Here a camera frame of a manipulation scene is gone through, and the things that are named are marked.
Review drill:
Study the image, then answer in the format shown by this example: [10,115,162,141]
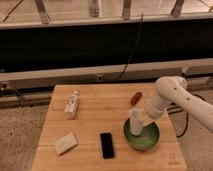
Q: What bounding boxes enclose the black rectangular phone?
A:
[100,133,115,159]

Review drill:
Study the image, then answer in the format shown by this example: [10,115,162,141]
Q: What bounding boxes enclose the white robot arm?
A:
[144,76,213,132]

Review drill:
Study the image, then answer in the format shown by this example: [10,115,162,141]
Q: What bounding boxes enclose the white plastic bottle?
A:
[64,91,80,119]

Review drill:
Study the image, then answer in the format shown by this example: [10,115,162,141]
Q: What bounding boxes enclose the white ceramic cup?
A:
[129,108,144,136]

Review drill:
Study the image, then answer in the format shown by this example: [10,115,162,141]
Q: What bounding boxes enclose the black cable behind table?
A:
[166,94,207,139]

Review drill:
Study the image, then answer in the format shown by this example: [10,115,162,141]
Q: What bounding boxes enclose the white sponge block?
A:
[55,133,78,155]

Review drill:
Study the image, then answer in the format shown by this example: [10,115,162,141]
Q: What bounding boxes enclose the metal frame rail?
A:
[0,58,213,89]

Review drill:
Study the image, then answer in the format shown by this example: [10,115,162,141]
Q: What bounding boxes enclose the black hanging cable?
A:
[114,13,145,83]

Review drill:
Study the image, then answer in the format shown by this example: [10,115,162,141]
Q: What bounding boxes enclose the red-brown small object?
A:
[130,92,142,106]

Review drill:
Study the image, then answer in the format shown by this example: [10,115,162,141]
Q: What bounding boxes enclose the green ceramic bowl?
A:
[123,119,160,151]

